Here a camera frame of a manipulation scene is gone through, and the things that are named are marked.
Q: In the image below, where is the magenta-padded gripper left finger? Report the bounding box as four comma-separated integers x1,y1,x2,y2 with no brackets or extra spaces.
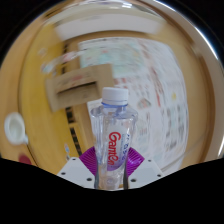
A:
56,146,99,189

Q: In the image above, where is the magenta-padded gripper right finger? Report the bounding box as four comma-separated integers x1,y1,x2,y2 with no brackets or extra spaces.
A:
123,146,164,190

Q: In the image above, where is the clear plastic water bottle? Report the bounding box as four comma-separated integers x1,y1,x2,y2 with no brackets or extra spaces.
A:
89,87,139,190

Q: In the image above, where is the white ceramic mug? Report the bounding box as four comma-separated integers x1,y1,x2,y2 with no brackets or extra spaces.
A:
3,112,29,146

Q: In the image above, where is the brown cardboard stand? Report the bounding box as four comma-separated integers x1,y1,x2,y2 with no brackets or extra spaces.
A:
45,63,114,113

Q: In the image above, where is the large wall poster sheet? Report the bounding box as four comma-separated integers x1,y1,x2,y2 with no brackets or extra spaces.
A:
78,36,189,168

